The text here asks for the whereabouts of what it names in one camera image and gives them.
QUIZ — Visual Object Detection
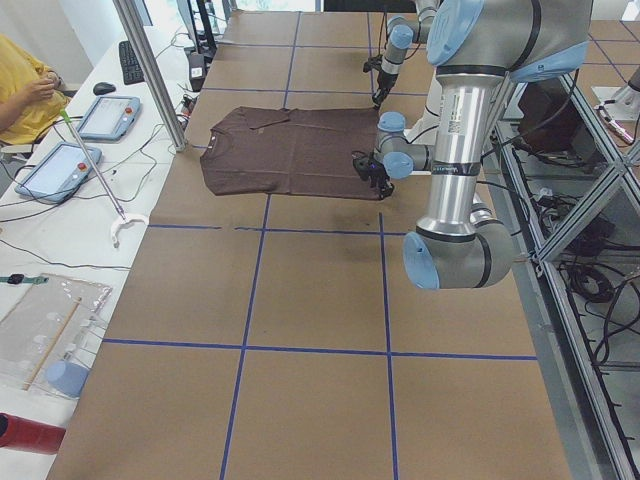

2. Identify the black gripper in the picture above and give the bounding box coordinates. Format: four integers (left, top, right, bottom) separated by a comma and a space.
352, 152, 394, 198
372, 70, 398, 110

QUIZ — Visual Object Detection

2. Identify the dark brown t-shirt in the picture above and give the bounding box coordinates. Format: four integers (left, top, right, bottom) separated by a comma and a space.
200, 106, 384, 201

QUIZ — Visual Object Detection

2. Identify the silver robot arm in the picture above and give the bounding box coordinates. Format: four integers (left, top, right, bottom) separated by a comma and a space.
363, 1, 441, 109
353, 1, 593, 290

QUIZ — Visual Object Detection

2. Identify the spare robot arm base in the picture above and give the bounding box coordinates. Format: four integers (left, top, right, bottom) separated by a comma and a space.
592, 69, 639, 121

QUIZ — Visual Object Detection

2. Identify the reacher grabber stick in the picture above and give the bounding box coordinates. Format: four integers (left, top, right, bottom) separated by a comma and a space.
60, 109, 149, 248

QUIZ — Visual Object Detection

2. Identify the black keyboard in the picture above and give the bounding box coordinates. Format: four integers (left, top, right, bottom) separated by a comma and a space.
118, 40, 144, 85

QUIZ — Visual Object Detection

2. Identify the upper blue teach pendant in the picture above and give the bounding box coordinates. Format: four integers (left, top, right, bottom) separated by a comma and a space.
77, 95, 141, 142

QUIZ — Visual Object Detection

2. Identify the blue teach pendant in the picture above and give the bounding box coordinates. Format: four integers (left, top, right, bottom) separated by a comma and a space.
77, 95, 141, 142
14, 142, 93, 204

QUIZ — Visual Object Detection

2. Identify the black computer mouse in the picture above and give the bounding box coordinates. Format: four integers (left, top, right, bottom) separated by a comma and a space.
93, 82, 116, 96

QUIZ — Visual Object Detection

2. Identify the lower blue teach pendant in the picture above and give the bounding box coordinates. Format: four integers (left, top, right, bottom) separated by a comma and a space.
14, 142, 93, 204

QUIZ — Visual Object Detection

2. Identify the person in yellow shirt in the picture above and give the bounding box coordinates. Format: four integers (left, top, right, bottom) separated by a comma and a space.
1, 35, 71, 145

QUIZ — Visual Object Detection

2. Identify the clear plastic bag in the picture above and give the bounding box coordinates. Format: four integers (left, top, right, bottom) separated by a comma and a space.
1, 274, 112, 399

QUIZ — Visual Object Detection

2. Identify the light blue cap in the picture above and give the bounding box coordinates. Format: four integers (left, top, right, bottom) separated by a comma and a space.
45, 360, 90, 398

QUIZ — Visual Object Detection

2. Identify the green smart watch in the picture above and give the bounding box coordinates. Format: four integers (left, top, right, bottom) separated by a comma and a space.
0, 273, 49, 285

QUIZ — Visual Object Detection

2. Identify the red cylinder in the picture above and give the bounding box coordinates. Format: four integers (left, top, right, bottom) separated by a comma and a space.
1, 413, 66, 455

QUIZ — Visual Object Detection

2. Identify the aluminium frame rack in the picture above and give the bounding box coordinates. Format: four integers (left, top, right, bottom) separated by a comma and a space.
485, 64, 639, 479

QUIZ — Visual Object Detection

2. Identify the aluminium frame post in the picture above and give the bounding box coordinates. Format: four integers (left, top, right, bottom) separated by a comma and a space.
113, 0, 187, 152

